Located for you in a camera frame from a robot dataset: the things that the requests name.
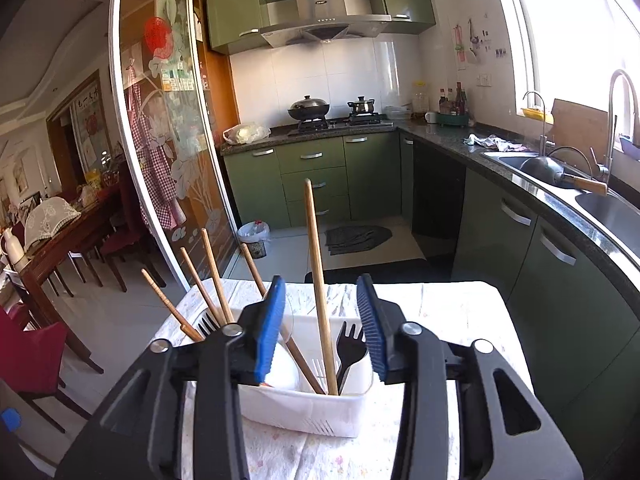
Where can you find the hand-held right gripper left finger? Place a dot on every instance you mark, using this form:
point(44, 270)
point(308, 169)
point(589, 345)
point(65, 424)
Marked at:
point(267, 340)

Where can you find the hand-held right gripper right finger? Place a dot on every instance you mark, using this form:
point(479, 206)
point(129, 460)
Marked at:
point(372, 330)

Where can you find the black plastic fork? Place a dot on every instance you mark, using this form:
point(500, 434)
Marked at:
point(350, 347)
point(207, 325)

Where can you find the clear plastic spoon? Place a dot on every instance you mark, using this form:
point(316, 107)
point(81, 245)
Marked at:
point(287, 317)

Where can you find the white plastic spoon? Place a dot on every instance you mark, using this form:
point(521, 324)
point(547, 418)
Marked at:
point(285, 367)

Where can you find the plain wooden chopstick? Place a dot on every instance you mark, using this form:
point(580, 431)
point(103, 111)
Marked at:
point(200, 285)
point(215, 275)
point(317, 285)

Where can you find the red patterned wooden chopstick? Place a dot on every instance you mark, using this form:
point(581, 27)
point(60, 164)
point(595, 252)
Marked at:
point(167, 302)
point(252, 267)

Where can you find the white slotted utensil basket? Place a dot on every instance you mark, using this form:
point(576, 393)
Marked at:
point(300, 412)

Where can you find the black floor mat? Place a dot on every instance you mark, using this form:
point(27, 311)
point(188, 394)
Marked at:
point(380, 269)

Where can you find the red upholstered chair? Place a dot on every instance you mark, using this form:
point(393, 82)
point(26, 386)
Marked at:
point(30, 355)

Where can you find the white printed tablecloth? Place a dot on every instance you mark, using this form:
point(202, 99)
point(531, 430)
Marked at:
point(450, 310)

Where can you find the dark grey floor mat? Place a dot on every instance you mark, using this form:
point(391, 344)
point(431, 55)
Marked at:
point(357, 237)

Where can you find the small trash bin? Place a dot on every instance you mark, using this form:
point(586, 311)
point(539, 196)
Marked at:
point(254, 237)

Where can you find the wooden dining table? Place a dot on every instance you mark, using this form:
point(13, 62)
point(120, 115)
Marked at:
point(55, 270)

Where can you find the dark red dining chair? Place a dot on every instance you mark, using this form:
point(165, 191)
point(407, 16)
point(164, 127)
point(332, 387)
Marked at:
point(127, 240)

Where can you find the green base cabinets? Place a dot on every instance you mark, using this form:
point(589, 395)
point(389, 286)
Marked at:
point(310, 157)

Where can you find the white lace food cover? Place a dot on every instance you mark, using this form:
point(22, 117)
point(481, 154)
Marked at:
point(50, 222)

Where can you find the white plastic bag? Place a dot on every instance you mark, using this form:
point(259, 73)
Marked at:
point(245, 134)

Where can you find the dark granite countertop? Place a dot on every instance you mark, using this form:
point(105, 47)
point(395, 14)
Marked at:
point(440, 132)

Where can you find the gas stove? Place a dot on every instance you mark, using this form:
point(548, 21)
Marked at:
point(340, 122)

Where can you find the red checkered apron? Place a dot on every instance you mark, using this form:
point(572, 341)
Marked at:
point(150, 160)

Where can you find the clear plastic container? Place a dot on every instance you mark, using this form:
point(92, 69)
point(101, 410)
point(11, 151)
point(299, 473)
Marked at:
point(398, 112)

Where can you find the white cup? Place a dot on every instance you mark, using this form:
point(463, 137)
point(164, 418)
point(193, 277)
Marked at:
point(430, 117)

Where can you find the crumpled dish cloth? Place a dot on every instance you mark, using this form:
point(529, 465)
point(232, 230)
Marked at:
point(492, 142)

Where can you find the steel cooking pot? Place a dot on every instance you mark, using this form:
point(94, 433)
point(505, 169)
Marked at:
point(361, 106)

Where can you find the black wok with lid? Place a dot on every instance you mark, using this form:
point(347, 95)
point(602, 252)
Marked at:
point(309, 106)

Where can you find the etched glass sliding door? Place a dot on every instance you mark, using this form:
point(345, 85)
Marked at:
point(165, 125)

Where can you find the clear jar yellow lid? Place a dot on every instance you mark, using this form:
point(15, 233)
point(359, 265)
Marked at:
point(421, 96)

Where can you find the group of condiment bottles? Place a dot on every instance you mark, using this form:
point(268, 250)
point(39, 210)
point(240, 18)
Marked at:
point(452, 102)

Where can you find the steel kitchen sink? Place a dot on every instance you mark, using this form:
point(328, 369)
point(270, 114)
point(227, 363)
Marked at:
point(610, 210)

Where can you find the small steel faucet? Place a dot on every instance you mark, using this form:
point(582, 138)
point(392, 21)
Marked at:
point(542, 125)

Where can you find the yellow sponge holder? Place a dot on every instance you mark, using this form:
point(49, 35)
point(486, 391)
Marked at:
point(537, 115)

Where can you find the wooden cutting board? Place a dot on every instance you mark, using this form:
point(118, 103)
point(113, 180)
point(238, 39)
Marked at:
point(580, 127)

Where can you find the steel range hood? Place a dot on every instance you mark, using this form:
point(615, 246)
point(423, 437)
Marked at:
point(320, 15)

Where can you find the tall steel faucet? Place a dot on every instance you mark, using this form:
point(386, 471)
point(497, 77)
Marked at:
point(612, 110)

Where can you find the red paper cutout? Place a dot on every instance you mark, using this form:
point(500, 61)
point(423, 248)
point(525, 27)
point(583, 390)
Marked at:
point(156, 32)

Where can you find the kitchen window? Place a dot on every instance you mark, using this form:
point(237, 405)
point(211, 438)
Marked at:
point(575, 25)

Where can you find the white wall outlet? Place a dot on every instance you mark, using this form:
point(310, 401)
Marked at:
point(484, 79)

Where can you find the framed wall scroll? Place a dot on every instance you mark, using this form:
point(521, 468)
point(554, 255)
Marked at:
point(90, 120)

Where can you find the green wall cabinets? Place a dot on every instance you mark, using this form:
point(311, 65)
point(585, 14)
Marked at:
point(232, 10)

